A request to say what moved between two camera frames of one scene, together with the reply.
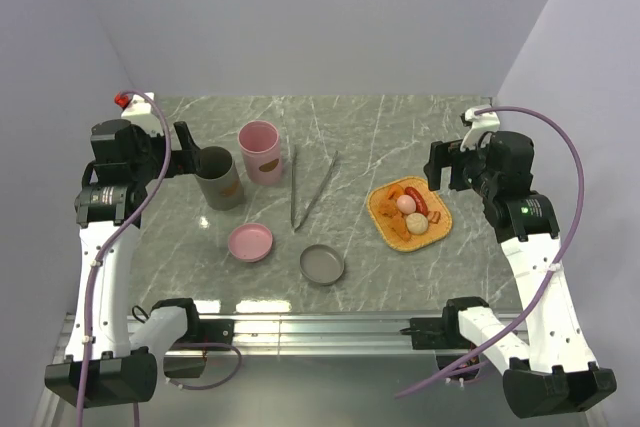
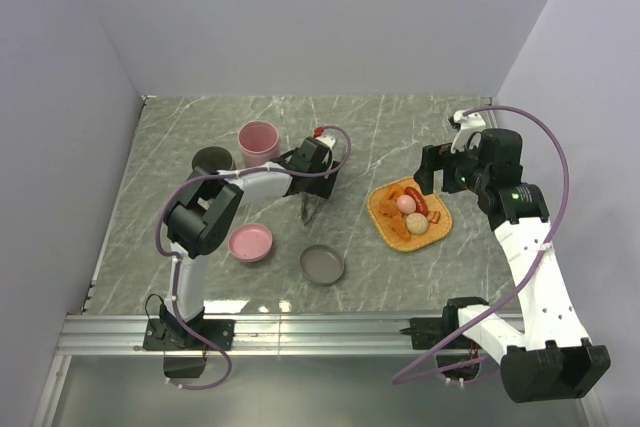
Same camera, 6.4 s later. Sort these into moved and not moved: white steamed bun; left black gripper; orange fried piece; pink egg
Moved: left black gripper
Not moved: white steamed bun; pink egg; orange fried piece
